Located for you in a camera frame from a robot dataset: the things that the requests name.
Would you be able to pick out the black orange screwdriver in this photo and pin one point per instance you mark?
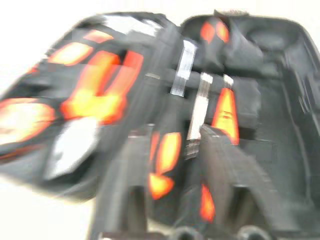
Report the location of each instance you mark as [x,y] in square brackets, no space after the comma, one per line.
[166,150]
[203,100]

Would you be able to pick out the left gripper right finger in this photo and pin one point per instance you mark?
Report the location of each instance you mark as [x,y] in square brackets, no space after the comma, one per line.
[237,190]

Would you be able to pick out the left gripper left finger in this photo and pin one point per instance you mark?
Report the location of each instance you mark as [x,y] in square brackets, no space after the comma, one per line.
[122,190]

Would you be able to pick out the black tool case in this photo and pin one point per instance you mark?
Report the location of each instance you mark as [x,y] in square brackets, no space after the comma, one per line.
[275,100]

